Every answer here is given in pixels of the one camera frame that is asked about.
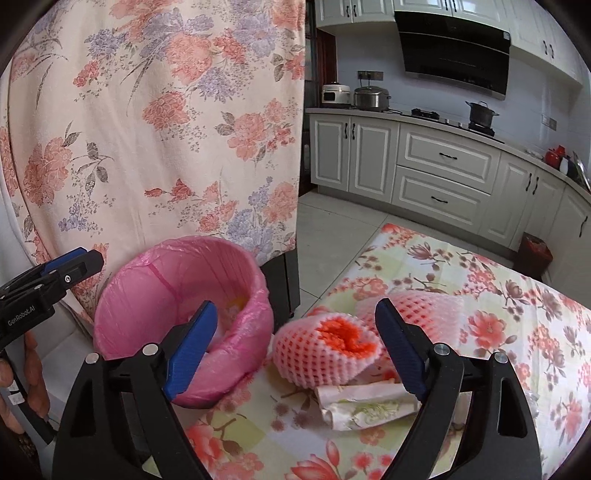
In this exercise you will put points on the red kettle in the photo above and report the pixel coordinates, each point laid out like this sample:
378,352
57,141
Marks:
554,158

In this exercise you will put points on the white cabinets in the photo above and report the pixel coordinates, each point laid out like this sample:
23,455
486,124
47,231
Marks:
443,161
531,27

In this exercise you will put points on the silver pressure cooker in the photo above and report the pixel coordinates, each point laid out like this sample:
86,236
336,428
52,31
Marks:
371,98

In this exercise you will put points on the white rice cooker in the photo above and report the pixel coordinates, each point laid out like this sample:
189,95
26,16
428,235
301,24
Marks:
336,96

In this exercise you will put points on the white lower cabinets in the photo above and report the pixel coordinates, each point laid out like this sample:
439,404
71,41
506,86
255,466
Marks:
443,161

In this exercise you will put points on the pink foam fruit net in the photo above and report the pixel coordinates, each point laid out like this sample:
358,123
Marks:
429,309

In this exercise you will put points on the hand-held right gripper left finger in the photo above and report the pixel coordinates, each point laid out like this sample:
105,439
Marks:
189,355

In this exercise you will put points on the person's left hand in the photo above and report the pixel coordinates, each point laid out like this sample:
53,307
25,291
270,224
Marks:
34,369

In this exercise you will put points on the pink-lined trash bin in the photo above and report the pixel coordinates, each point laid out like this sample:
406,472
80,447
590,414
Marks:
138,295

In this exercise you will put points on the red floor bin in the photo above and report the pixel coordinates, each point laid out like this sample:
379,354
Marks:
533,254

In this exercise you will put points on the small wall socket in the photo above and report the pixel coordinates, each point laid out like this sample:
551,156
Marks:
549,122

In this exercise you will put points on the floral curtain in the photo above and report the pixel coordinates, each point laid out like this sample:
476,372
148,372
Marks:
161,138

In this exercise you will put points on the gas stove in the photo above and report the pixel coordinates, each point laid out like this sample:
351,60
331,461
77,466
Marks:
429,113

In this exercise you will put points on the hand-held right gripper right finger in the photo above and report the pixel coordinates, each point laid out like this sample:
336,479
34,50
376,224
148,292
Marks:
401,350

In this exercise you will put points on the black cooking pot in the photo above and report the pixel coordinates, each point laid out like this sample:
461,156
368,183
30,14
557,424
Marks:
481,116

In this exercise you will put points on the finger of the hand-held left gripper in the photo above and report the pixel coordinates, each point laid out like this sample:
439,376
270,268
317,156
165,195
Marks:
64,258
85,270

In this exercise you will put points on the paper cup with green print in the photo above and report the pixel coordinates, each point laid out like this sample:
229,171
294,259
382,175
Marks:
364,408

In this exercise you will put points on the black range hood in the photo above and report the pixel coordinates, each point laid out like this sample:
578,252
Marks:
452,50

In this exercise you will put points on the black cabinet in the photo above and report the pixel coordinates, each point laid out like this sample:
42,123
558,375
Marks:
281,286

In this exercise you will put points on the metal tray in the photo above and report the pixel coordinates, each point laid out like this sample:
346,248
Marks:
582,173

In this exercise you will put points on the white upper cabinets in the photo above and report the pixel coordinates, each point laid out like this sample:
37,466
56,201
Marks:
531,27

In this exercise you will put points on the wide wall socket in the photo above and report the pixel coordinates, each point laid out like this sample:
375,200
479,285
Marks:
371,75

